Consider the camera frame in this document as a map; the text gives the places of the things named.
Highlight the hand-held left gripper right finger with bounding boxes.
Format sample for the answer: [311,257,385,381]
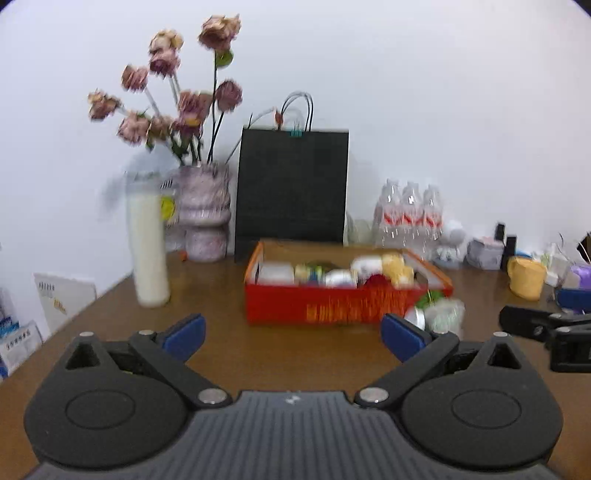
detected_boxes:
[353,313,525,411]

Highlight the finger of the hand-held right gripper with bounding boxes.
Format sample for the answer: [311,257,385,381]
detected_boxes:
[499,305,591,343]
[555,287,591,315]

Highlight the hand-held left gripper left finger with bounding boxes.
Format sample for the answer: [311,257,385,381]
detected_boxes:
[62,313,238,409]

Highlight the white and yellow plush toy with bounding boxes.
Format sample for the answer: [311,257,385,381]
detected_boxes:
[351,251,416,288]

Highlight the white tissue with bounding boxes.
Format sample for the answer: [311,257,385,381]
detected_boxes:
[323,270,358,289]

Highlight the red cardboard box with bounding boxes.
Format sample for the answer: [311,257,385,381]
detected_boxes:
[244,239,454,326]

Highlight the translucent cotton swab box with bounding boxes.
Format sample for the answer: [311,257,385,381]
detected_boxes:
[256,261,296,286]

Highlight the green tissue pack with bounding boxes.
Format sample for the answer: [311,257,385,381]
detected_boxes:
[294,263,326,287]

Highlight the small white box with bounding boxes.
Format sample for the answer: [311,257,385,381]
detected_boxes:
[545,254,573,287]

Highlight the yellow mug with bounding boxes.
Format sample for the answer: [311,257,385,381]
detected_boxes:
[507,257,548,301]

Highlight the crumpled clear plastic wrap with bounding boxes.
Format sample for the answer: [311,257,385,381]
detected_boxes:
[422,298,466,337]

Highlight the small grey box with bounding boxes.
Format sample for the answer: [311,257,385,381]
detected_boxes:
[465,236,505,271]

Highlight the cream thermos bottle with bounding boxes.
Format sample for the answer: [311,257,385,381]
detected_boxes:
[124,173,171,308]

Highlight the white robot toy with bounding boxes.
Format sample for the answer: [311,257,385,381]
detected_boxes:
[434,219,467,269]

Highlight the clear glass bowl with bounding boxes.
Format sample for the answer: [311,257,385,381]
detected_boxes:
[346,215,377,245]

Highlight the pack of water bottles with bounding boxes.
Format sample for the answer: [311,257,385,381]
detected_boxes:
[374,180,445,259]

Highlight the white card box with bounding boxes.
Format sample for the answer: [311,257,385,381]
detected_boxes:
[33,272,98,334]

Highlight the clear smiley plastic bag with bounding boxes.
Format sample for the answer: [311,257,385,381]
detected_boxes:
[159,182,182,252]

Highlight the blue and white booklets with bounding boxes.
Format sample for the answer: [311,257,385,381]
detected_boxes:
[0,286,44,377]

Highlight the black paper bag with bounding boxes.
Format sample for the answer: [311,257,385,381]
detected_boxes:
[235,91,350,263]

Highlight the dried pink flower bouquet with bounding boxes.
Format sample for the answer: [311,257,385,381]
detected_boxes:
[88,14,245,167]

